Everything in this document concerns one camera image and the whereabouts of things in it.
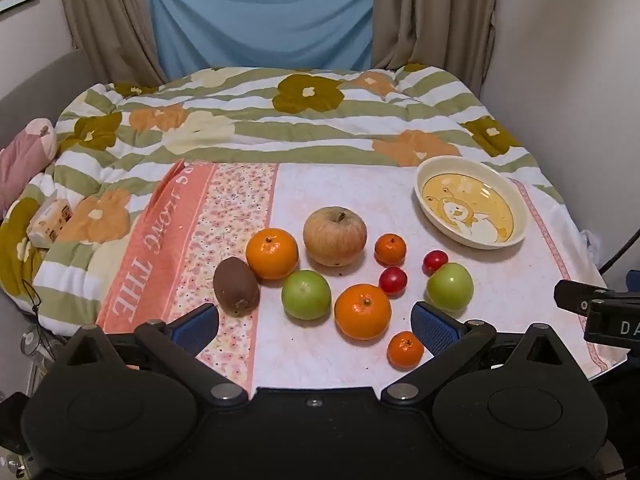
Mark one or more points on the grey upholstered headboard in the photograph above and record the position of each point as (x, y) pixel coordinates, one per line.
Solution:
(35, 85)

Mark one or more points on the brown kiwi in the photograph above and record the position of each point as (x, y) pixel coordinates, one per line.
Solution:
(235, 287)

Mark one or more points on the tissue packet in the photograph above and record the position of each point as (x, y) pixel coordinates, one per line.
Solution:
(49, 224)

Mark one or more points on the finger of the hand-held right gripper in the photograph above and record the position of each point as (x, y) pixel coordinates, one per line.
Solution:
(612, 327)

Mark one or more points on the green apple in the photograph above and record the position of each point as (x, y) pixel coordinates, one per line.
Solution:
(306, 295)
(450, 287)

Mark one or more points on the small mandarin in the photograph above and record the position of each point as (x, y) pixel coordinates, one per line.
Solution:
(405, 351)
(390, 250)

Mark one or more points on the green striped floral quilt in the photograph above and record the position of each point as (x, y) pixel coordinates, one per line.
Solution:
(300, 125)

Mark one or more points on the large orange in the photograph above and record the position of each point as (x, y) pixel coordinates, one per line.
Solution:
(272, 255)
(362, 312)

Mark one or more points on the pink plush pillow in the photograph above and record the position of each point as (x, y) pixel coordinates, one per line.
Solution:
(22, 160)

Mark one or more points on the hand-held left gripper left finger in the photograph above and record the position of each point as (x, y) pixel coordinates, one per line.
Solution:
(192, 327)

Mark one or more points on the pink floral tablecloth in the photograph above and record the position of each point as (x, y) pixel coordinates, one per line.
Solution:
(500, 280)

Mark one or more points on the yellow-red apple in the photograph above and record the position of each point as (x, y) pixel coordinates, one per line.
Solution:
(335, 237)

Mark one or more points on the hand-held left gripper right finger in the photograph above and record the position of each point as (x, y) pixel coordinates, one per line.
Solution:
(434, 327)

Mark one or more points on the cream oval bowl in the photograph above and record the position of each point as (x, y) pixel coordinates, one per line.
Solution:
(470, 202)

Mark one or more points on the red cherry tomato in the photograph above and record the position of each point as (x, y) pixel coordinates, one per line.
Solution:
(435, 261)
(393, 281)

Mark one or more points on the beige curtain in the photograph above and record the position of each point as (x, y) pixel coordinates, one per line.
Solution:
(430, 15)
(110, 15)

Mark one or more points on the glass jar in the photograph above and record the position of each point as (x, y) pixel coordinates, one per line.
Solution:
(37, 342)

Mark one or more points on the blue cloth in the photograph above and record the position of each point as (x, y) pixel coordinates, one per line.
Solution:
(260, 20)

